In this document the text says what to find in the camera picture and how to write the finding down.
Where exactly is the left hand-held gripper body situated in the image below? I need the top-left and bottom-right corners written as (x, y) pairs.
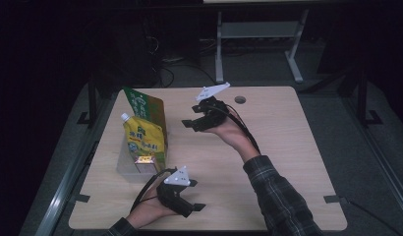
top-left (156, 165), bottom-right (194, 218)

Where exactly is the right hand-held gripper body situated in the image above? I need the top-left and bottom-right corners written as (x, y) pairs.
top-left (194, 82), bottom-right (231, 133)

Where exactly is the green and red snack packet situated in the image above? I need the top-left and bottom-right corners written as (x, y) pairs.
top-left (123, 87), bottom-right (168, 171)

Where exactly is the yellow spouted drink pouch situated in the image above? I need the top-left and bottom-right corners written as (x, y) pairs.
top-left (120, 112), bottom-right (167, 165)

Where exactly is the clear plastic container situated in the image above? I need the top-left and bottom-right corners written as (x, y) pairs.
top-left (115, 131), bottom-right (171, 183)

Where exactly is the person's right hand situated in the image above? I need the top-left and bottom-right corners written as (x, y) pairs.
top-left (205, 110), bottom-right (253, 150)

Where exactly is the person's left hand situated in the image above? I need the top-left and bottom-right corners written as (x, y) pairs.
top-left (125, 186), bottom-right (179, 229)

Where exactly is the black metal stand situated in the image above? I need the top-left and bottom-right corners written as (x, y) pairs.
top-left (76, 73), bottom-right (99, 129)
top-left (356, 67), bottom-right (384, 127)

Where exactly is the left hand-held gripper cable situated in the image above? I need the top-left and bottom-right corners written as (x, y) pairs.
top-left (130, 167), bottom-right (177, 212)

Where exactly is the black floor cable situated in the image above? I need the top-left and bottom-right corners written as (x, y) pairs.
top-left (158, 62), bottom-right (220, 89)

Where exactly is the black table edge bracket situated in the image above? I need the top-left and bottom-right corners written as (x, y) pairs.
top-left (70, 194), bottom-right (91, 205)
top-left (322, 195), bottom-right (349, 205)

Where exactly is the grey metal table frame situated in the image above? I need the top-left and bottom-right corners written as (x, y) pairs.
top-left (202, 0), bottom-right (321, 85)

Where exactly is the aluminium rail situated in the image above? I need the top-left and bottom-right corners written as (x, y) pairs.
top-left (341, 97), bottom-right (403, 210)
top-left (33, 141), bottom-right (100, 236)

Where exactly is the black cable at bracket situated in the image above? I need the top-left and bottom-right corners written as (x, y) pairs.
top-left (346, 200), bottom-right (403, 236)

